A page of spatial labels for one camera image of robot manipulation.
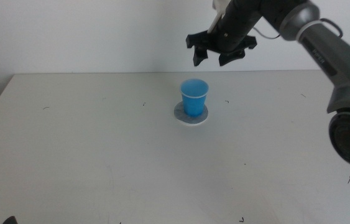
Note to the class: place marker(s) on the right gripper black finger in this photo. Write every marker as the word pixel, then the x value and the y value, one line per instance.
pixel 200 56
pixel 230 58

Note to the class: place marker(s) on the blue plastic cup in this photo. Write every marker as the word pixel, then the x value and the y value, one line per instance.
pixel 194 102

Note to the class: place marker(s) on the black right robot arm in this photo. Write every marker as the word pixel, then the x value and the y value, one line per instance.
pixel 336 59

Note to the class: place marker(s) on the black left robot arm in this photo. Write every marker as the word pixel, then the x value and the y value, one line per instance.
pixel 10 220

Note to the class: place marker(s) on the round grey cup mat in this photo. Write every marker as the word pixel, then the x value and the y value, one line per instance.
pixel 179 114

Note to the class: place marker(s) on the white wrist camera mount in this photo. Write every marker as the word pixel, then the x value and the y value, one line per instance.
pixel 218 15

